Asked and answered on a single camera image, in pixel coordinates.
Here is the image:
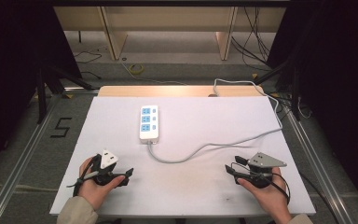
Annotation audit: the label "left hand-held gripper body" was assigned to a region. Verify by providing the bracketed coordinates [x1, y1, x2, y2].
[89, 148, 129, 188]

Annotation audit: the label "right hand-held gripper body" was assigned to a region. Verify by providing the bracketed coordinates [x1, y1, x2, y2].
[236, 151, 288, 189]

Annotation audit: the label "person's left hand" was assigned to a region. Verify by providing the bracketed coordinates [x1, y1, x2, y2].
[77, 157, 127, 211]

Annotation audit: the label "person's right hand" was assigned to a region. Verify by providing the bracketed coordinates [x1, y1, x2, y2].
[236, 167, 294, 224]

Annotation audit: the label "white table cover sheet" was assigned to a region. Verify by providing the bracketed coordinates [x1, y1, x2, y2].
[48, 95, 317, 218]

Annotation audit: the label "white power strip blue sockets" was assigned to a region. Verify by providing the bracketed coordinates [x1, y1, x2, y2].
[138, 105, 160, 146]

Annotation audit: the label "black metal stand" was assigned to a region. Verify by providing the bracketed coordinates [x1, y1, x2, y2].
[254, 57, 303, 121]
[34, 63, 96, 125]

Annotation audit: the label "black curtain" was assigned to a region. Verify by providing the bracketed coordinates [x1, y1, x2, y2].
[0, 0, 83, 181]
[266, 0, 358, 218]

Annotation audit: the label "light wooden shelf unit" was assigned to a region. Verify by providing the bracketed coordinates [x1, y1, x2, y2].
[53, 6, 287, 62]

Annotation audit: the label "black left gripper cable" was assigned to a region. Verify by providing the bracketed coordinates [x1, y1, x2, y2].
[66, 154, 102, 198]

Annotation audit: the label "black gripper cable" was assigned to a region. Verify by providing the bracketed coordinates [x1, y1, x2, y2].
[231, 161, 292, 205]
[66, 154, 102, 198]

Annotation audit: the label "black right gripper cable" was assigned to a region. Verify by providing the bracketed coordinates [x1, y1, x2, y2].
[231, 161, 292, 205]

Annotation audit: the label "grey power strip cable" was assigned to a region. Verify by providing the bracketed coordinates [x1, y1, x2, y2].
[147, 77, 284, 164]

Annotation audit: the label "aluminium floor rail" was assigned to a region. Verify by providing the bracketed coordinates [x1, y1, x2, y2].
[0, 91, 67, 224]
[282, 102, 357, 224]

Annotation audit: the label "thin white cable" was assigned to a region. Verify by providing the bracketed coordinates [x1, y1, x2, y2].
[296, 95, 313, 120]

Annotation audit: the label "yellow coiled cable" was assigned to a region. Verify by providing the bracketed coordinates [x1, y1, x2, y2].
[128, 63, 145, 76]

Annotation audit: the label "thin black floor cable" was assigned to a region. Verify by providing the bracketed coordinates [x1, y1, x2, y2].
[73, 50, 103, 80]

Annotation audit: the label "black floor cable bundle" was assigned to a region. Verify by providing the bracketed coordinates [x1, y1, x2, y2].
[230, 6, 282, 73]

